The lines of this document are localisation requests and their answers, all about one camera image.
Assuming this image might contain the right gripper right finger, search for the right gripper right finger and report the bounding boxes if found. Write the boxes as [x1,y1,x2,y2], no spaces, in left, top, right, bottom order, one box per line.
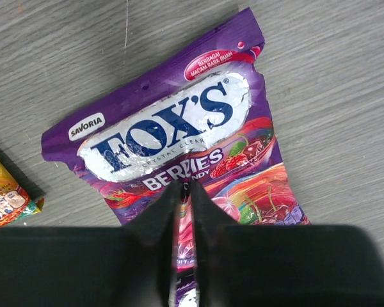
[189,181,384,306]

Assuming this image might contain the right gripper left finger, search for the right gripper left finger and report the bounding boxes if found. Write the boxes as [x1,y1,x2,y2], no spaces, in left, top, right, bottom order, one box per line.
[0,182,183,306]

